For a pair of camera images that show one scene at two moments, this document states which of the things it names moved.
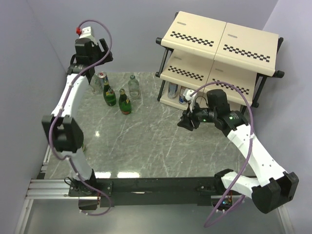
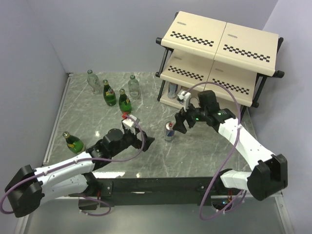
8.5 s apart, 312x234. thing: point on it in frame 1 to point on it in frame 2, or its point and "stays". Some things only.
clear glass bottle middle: x=134 y=91 stays
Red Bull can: x=182 y=100 stays
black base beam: x=169 y=191 stays
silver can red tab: x=101 y=75 to x=169 y=131
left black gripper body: x=97 y=52 to x=129 y=138
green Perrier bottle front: x=124 y=103 stays
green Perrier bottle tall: x=109 y=94 stays
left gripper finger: x=109 y=57 to x=147 y=141
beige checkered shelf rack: x=202 y=53 stays
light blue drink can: x=172 y=90 stays
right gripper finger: x=190 y=123 to x=179 y=126
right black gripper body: x=206 y=115 stays
